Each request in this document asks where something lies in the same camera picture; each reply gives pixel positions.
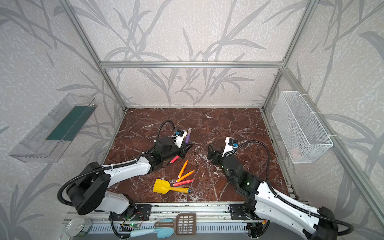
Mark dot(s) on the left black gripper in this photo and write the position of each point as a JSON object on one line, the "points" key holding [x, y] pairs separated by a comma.
{"points": [[180, 148]]}

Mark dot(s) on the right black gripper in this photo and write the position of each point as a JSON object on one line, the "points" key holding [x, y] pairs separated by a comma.
{"points": [[220, 157]]}

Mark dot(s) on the pink marker pen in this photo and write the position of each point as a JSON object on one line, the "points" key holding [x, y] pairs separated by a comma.
{"points": [[174, 159]]}

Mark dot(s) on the purple marker pen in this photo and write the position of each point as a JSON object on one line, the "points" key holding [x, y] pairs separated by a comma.
{"points": [[188, 135]]}

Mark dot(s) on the orange marker pen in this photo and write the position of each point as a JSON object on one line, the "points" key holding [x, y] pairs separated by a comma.
{"points": [[183, 169], [184, 176]]}

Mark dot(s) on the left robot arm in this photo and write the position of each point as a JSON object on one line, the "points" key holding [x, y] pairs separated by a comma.
{"points": [[89, 192]]}

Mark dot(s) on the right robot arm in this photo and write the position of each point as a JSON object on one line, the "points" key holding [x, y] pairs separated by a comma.
{"points": [[264, 202]]}

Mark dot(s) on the red marker pen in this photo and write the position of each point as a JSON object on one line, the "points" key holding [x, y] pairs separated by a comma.
{"points": [[183, 183]]}

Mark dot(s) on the yellow toy shovel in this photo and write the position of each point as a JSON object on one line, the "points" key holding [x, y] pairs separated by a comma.
{"points": [[163, 187]]}

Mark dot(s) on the small circuit board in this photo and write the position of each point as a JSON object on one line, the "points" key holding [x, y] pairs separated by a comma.
{"points": [[128, 227]]}

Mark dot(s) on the light blue spatula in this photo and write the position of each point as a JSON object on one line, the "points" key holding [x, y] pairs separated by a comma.
{"points": [[164, 229]]}

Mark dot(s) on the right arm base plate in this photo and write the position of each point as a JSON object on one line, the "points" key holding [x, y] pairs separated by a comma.
{"points": [[237, 212]]}

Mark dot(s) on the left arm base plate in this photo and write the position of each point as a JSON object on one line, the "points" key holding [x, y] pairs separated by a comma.
{"points": [[136, 213]]}

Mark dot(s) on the white wire basket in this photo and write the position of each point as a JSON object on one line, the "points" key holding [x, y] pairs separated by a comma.
{"points": [[303, 135]]}

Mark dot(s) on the aluminium front rail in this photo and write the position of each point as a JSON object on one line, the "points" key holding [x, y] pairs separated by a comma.
{"points": [[211, 218]]}

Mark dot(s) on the clear plastic wall tray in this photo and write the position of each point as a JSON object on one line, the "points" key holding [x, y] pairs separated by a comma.
{"points": [[47, 142]]}

